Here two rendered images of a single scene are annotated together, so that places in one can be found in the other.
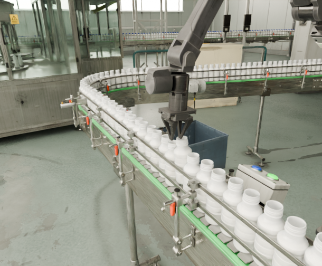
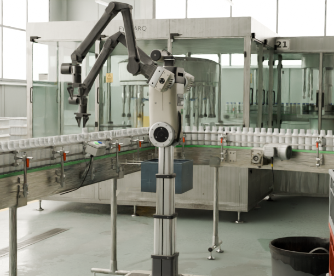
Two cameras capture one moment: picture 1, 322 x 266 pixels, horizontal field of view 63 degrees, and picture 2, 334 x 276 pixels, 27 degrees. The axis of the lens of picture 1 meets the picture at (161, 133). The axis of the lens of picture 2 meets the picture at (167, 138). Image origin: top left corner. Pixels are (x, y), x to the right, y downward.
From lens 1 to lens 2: 435 cm
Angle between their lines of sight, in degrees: 49
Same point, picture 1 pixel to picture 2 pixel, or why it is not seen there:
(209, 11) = (92, 73)
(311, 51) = not seen: outside the picture
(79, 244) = (107, 265)
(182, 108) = (80, 111)
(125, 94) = (211, 153)
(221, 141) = (176, 167)
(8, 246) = (69, 255)
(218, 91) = (313, 162)
